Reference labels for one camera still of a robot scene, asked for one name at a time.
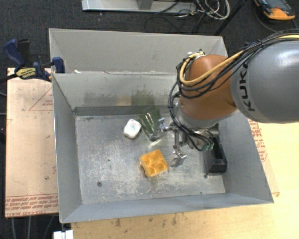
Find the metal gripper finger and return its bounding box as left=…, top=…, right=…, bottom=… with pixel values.
left=150, top=118, right=168, bottom=141
left=170, top=145, right=188, bottom=168

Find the clear green-tinted glass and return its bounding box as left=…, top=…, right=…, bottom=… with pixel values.
left=139, top=106, right=165, bottom=141

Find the yellow toy brick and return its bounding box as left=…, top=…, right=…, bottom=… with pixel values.
left=139, top=149, right=169, bottom=178

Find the small white box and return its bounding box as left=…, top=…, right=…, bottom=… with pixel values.
left=123, top=119, right=142, bottom=139

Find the black open box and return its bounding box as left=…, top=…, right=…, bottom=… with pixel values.
left=204, top=136, right=228, bottom=175

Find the grey metal bin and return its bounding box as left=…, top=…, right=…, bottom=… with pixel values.
left=48, top=28, right=275, bottom=224

